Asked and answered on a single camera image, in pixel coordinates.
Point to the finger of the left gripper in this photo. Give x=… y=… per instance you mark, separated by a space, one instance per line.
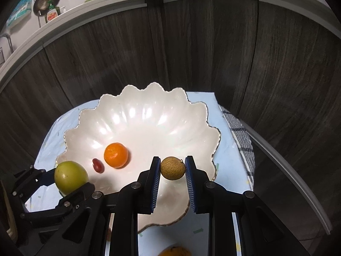
x=78 y=199
x=41 y=177

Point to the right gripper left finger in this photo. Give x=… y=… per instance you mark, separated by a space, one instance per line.
x=149 y=180

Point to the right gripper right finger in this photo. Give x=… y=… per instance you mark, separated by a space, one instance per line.
x=196 y=185

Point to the green round pomelo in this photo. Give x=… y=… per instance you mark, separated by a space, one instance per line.
x=69 y=176

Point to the brown longan fruit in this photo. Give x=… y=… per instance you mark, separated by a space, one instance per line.
x=172 y=168

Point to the white kitchen countertop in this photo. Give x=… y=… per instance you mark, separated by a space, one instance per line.
x=317 y=10

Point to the red grape in bowl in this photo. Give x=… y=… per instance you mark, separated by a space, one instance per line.
x=98 y=165

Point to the light blue tablecloth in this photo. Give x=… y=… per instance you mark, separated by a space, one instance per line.
x=191 y=232

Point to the small mandarin in bowl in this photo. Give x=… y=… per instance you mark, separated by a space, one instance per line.
x=116 y=155

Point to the white scalloped ceramic bowl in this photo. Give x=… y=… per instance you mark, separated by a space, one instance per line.
x=149 y=122

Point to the yellow mango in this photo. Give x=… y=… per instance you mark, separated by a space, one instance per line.
x=175 y=251

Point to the checkered dish towel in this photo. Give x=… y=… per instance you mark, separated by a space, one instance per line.
x=243 y=142

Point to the green dish soap bottle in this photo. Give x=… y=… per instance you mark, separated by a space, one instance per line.
x=52 y=12

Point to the blue wet wipes pack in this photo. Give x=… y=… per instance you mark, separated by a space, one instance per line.
x=21 y=11

